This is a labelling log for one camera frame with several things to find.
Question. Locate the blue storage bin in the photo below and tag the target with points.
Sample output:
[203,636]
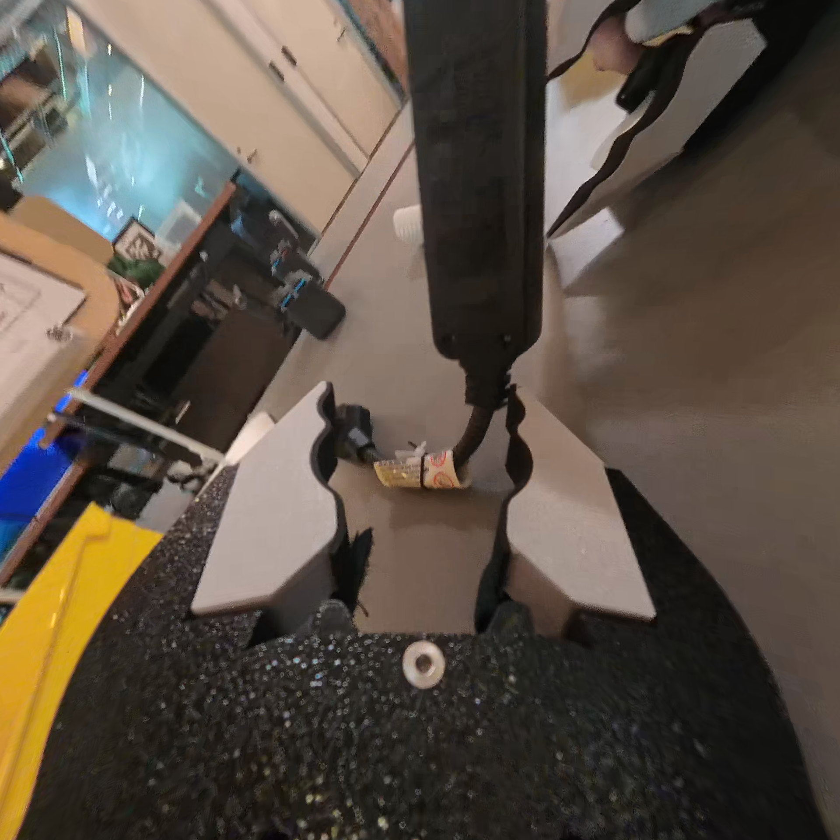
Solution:
[33,479]

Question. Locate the yellow plastic bin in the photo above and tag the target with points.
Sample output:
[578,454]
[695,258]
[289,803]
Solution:
[39,656]

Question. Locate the person's right hand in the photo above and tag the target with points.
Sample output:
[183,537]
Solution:
[610,52]

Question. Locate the black device blue trim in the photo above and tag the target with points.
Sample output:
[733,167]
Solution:
[298,292]

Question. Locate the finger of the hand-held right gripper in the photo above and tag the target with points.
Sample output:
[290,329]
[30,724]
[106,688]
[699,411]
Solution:
[568,29]
[656,164]

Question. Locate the black power strip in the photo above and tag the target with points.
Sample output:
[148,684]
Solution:
[479,197]

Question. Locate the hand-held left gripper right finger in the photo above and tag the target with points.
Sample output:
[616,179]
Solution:
[577,525]

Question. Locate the green plant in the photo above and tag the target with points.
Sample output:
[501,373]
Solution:
[134,272]

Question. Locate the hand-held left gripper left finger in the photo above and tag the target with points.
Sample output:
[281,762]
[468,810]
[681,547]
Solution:
[269,512]

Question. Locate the small wooden board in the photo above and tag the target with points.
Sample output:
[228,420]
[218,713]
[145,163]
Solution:
[65,226]

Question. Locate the white cabinet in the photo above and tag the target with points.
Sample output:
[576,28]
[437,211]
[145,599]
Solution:
[262,79]

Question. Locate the brown-edged table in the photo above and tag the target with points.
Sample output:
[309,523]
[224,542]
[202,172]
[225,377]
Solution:
[197,237]

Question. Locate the printed instruction sheet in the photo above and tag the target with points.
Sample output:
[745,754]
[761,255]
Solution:
[33,315]

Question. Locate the framed marker sign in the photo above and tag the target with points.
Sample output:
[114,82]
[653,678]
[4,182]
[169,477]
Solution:
[138,239]

